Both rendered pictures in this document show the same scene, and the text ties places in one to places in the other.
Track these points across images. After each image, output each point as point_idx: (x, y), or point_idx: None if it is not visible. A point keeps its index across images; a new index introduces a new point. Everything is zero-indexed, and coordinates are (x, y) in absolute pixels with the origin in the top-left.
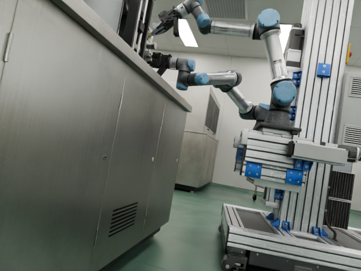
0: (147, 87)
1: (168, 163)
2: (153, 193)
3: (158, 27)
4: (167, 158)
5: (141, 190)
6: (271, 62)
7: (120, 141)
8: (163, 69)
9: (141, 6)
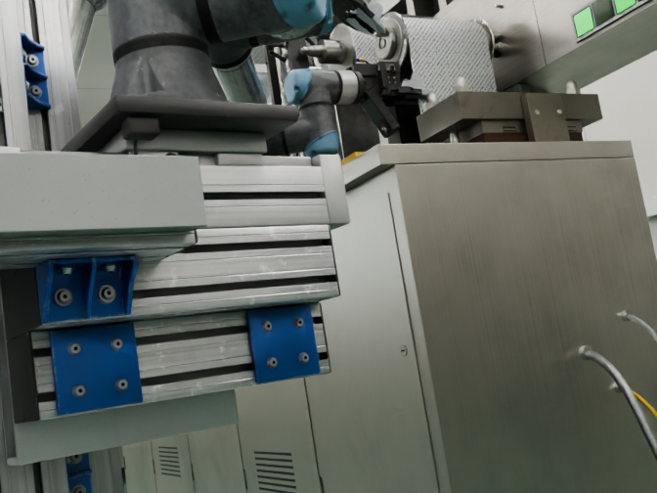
0: None
1: (358, 367)
2: (329, 447)
3: (354, 28)
4: (345, 357)
5: (291, 431)
6: None
7: None
8: (365, 111)
9: (283, 104)
